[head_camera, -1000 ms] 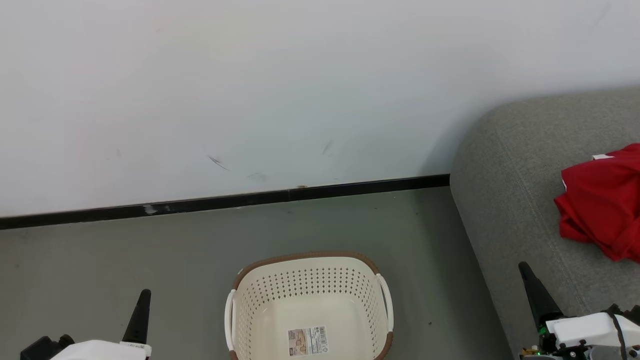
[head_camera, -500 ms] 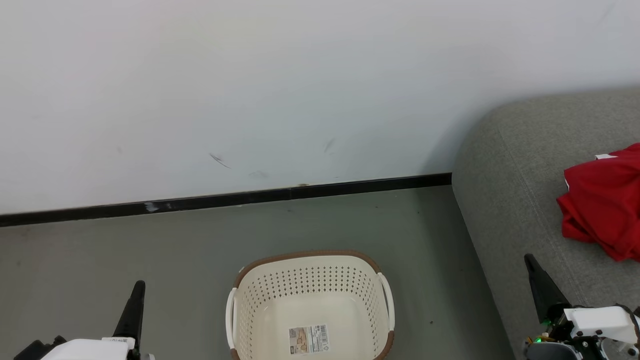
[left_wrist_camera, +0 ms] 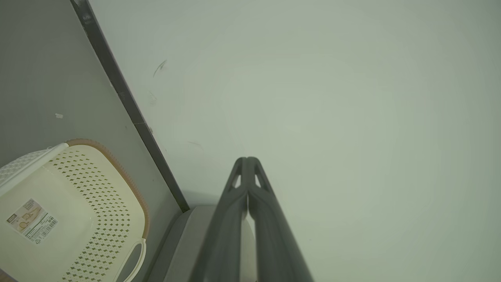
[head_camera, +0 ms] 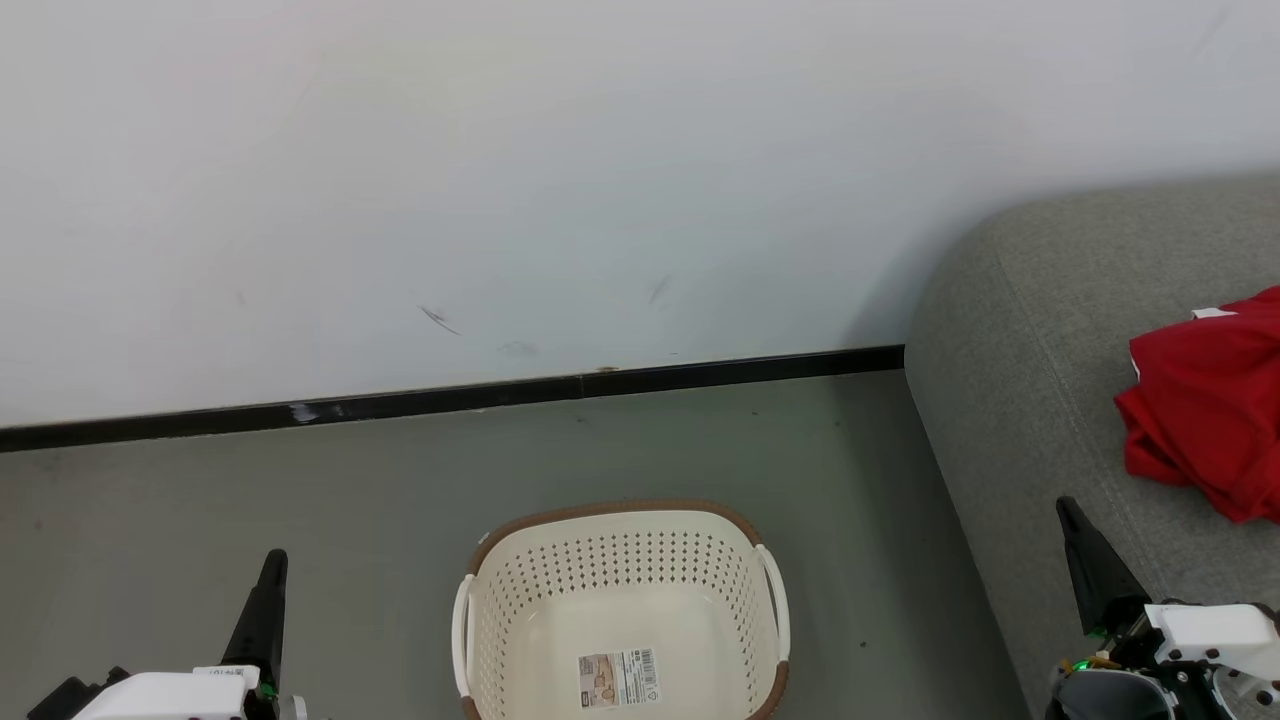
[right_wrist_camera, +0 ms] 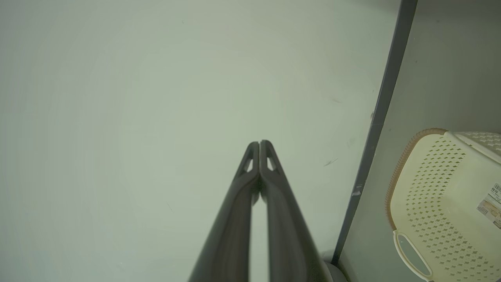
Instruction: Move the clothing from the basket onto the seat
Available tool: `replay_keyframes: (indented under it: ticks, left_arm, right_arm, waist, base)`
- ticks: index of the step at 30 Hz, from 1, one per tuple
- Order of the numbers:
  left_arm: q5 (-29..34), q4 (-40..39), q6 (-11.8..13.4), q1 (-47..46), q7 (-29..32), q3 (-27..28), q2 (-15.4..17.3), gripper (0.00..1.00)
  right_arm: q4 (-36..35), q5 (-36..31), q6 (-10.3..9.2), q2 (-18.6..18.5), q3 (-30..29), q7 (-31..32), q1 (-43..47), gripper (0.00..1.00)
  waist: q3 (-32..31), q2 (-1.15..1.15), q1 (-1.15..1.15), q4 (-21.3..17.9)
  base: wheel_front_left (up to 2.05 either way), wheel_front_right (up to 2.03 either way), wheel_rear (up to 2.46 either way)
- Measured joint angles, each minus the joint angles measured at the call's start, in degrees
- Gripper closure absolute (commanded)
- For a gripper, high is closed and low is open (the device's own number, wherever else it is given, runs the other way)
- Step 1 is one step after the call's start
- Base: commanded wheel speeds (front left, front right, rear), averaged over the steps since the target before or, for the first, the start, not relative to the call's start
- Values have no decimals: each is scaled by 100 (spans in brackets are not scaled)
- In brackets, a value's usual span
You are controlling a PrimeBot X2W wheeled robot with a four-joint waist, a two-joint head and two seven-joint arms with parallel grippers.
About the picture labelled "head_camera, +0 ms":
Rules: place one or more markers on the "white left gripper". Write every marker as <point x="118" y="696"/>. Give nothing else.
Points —
<point x="170" y="698"/>

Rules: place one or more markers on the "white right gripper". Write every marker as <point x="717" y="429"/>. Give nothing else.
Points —
<point x="1215" y="640"/>

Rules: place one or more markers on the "red jersey with number print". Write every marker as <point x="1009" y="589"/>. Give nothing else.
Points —
<point x="1210" y="360"/>

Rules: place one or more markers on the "grey fabric sofa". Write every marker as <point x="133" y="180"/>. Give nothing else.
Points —
<point x="1020" y="400"/>

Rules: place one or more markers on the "printed label sticker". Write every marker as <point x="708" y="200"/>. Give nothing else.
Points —
<point x="618" y="678"/>

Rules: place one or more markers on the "cream perforated laundry basket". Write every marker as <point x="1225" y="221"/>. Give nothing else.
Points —
<point x="620" y="560"/>

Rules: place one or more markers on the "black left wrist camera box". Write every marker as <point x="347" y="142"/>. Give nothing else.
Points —
<point x="70" y="700"/>

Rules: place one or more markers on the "black wall baseboard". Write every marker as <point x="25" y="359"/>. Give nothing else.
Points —
<point x="450" y="395"/>

